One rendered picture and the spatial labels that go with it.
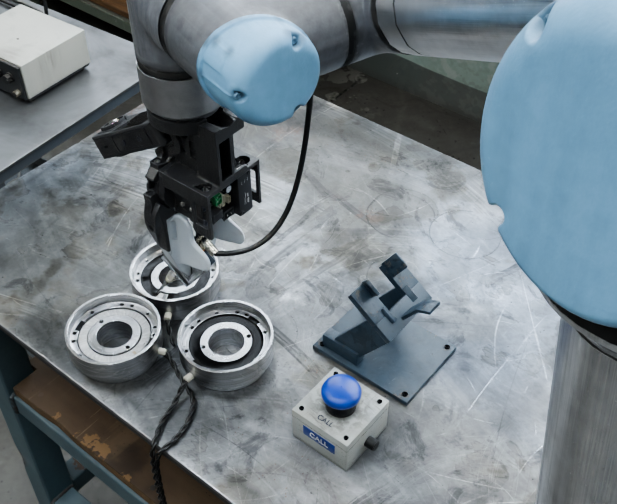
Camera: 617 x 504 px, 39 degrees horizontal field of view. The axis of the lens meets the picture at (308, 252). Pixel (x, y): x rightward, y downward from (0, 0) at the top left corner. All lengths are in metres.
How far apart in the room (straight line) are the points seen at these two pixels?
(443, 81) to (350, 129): 1.47
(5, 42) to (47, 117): 0.16
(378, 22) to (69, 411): 0.81
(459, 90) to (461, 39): 2.15
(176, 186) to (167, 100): 0.09
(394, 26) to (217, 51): 0.13
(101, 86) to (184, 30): 1.02
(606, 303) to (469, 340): 0.71
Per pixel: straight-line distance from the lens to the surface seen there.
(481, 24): 0.57
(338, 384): 0.87
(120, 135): 0.84
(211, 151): 0.76
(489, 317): 1.05
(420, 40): 0.63
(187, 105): 0.75
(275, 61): 0.61
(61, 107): 1.63
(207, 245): 0.88
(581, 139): 0.31
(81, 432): 1.27
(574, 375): 0.40
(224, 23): 0.63
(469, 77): 2.70
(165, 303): 1.01
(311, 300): 1.05
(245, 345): 0.97
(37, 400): 1.32
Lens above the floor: 1.57
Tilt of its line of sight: 44 degrees down
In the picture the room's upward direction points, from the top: straight up
